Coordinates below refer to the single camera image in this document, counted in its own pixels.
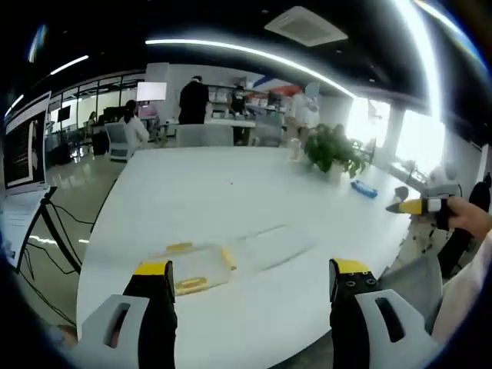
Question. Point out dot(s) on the white wall screen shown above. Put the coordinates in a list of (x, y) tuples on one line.
[(152, 91)]

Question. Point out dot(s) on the white office chair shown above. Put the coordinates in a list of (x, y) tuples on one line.
[(117, 142)]

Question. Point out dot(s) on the person's right hand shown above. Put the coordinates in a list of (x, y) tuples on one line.
[(471, 217)]

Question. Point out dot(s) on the open laptop on stand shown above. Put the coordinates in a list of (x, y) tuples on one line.
[(27, 150)]

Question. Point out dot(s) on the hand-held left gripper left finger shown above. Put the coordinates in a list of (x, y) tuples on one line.
[(153, 326)]

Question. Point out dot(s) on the grey chair back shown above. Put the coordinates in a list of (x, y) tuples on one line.
[(203, 135)]

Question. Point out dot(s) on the clear plastic bottle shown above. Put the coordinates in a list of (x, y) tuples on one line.
[(295, 150)]

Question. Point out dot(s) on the clear plastic container lid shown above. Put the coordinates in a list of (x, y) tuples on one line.
[(276, 246)]

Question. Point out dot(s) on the clear container with yellow buckles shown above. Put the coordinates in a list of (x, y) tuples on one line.
[(196, 265)]

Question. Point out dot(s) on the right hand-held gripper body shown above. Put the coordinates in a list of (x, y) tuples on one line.
[(442, 182)]

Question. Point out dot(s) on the ceiling light strip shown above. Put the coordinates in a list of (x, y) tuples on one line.
[(246, 50)]

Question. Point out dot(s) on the ceiling air conditioner vent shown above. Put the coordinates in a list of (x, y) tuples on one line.
[(305, 25)]

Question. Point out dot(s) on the blue flat packet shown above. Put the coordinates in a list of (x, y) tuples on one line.
[(364, 188)]

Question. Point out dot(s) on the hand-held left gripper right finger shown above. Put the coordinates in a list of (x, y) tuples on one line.
[(348, 326)]

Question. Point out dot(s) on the green potted plant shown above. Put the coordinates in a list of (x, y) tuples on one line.
[(332, 148)]

